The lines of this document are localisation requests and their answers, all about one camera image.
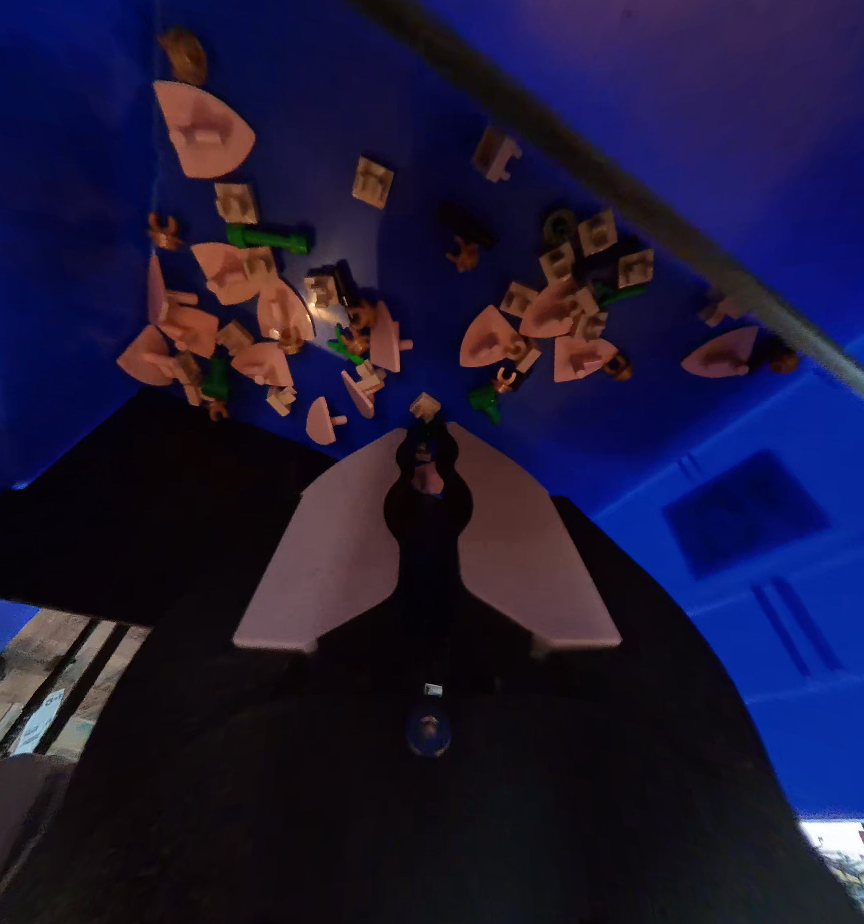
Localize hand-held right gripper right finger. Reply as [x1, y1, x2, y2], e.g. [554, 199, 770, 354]
[445, 422, 623, 648]

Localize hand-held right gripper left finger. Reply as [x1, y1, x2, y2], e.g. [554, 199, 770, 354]
[232, 426, 410, 652]

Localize blue storage bin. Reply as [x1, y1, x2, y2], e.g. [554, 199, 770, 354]
[0, 0, 864, 821]

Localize scattered gold brick bits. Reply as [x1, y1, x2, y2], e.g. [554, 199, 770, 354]
[146, 27, 800, 421]

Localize scattered tan clip plates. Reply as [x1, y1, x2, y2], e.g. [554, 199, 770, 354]
[175, 126, 747, 422]

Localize grey curved bar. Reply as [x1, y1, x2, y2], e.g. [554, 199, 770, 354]
[348, 0, 864, 421]

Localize scattered pink brick petals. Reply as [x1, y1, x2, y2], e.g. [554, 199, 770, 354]
[116, 79, 761, 445]

